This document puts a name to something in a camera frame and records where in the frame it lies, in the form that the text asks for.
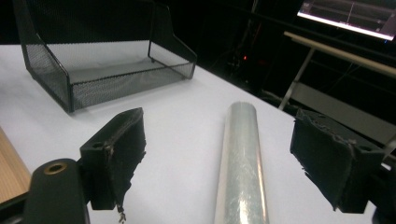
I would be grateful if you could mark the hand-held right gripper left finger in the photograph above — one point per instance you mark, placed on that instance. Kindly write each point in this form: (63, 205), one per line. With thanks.
(121, 155)

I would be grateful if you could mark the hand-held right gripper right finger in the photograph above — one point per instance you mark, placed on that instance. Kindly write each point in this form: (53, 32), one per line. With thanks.
(330, 161)

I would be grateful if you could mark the clear plastic wrap roll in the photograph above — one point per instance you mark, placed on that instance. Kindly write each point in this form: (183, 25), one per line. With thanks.
(242, 165)

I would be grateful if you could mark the white metal stand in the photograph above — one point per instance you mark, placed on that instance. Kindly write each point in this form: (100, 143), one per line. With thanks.
(339, 90)

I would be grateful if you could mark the computer monitor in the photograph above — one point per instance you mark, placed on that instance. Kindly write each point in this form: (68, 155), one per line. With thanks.
(348, 17)

